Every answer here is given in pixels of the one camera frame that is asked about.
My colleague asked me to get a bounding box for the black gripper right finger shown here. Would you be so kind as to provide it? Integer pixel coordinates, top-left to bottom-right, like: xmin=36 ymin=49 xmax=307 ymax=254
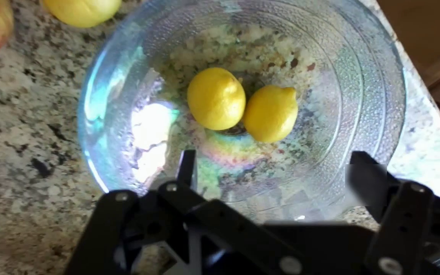
xmin=346 ymin=150 xmax=440 ymax=275

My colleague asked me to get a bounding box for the clear glass bowl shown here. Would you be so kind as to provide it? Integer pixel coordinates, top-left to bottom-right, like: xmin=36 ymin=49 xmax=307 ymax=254
xmin=74 ymin=0 xmax=407 ymax=226

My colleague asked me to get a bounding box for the wooden lower cabinet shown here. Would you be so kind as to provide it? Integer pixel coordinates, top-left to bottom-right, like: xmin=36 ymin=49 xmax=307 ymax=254
xmin=377 ymin=0 xmax=440 ymax=150

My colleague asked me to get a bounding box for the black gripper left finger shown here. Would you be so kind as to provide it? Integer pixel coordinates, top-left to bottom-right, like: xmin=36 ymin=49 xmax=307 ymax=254
xmin=64 ymin=150 xmax=302 ymax=275

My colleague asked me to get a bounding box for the yellow lemon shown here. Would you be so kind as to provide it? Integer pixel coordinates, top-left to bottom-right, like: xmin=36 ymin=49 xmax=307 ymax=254
xmin=186 ymin=66 xmax=247 ymax=133
xmin=242 ymin=84 xmax=299 ymax=145
xmin=41 ymin=0 xmax=125 ymax=29

